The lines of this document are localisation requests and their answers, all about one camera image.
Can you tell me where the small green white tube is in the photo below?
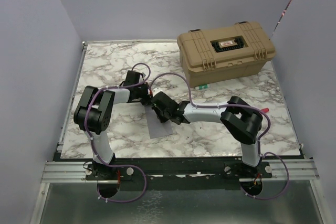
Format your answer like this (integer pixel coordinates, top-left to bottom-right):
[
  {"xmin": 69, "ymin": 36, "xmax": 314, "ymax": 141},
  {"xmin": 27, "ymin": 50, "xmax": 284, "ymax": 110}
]
[{"xmin": 195, "ymin": 84, "xmax": 209, "ymax": 90}]

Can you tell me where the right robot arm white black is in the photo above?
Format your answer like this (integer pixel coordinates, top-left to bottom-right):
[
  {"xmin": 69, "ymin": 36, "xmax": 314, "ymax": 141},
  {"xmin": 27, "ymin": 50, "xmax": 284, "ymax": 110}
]
[{"xmin": 151, "ymin": 91, "xmax": 263, "ymax": 177}]

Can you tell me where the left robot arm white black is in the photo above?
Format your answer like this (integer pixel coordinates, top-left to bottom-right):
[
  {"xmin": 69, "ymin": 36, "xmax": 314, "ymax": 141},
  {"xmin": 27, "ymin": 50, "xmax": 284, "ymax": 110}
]
[{"xmin": 73, "ymin": 70, "xmax": 151, "ymax": 179}]

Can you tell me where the tan plastic tool case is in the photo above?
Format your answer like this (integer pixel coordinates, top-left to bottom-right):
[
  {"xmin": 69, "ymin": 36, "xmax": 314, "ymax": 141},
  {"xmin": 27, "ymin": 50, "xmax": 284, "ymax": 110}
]
[{"xmin": 177, "ymin": 22, "xmax": 276, "ymax": 87}]

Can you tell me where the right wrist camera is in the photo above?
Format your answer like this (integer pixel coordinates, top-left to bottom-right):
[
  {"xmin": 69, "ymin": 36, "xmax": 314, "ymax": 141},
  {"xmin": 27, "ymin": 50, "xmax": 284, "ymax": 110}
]
[{"xmin": 150, "ymin": 88, "xmax": 163, "ymax": 97}]

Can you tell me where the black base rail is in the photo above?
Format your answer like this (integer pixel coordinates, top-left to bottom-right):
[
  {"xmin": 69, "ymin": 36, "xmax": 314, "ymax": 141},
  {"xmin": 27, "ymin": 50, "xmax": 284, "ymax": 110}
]
[{"xmin": 44, "ymin": 157, "xmax": 272, "ymax": 195}]

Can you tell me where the aluminium frame rail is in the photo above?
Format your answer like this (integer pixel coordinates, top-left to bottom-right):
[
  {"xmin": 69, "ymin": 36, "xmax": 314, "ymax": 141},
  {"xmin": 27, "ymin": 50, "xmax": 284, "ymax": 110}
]
[{"xmin": 32, "ymin": 40, "xmax": 322, "ymax": 223}]

